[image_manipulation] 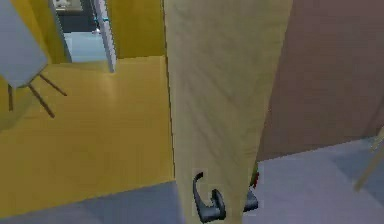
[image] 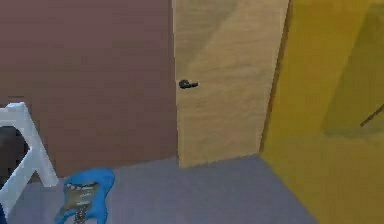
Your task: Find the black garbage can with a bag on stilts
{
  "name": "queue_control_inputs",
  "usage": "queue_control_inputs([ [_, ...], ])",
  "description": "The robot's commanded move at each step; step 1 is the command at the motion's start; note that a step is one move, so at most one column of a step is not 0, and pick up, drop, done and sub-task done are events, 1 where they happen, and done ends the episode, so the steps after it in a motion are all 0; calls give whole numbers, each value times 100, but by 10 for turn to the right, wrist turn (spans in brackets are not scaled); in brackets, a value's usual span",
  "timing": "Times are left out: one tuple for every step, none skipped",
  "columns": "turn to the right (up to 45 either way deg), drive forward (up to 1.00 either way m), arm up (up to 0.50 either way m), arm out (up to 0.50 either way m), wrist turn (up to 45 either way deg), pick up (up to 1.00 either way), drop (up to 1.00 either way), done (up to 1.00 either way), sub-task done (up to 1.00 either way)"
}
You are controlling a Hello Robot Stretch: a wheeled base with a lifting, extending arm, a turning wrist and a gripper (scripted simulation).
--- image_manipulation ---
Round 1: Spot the beige wooden room door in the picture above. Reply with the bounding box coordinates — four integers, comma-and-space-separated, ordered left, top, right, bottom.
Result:
162, 0, 294, 224

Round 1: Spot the beige wooden leg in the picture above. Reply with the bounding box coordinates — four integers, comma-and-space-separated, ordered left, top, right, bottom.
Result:
353, 128, 384, 193

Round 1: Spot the black door handle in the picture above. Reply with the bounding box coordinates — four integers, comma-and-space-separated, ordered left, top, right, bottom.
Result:
192, 171, 227, 224

